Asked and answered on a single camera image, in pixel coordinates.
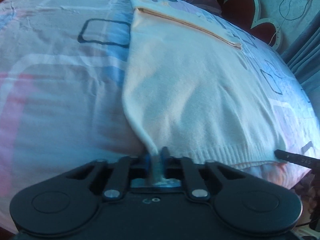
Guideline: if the cream knit sweater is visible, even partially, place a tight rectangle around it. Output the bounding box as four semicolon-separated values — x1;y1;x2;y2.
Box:
123;0;294;188

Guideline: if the blue-grey right curtain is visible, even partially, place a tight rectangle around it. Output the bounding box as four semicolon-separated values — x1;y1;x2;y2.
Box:
280;22;320;106

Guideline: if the patterned pastel bed quilt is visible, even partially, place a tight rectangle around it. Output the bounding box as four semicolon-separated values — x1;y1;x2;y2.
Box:
1;0;319;232

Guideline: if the red heart-shaped headboard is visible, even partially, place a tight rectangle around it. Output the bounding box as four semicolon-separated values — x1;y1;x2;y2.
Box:
217;0;283;50

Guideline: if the black wall cable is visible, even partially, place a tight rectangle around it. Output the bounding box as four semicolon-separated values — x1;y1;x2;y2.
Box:
268;0;318;46

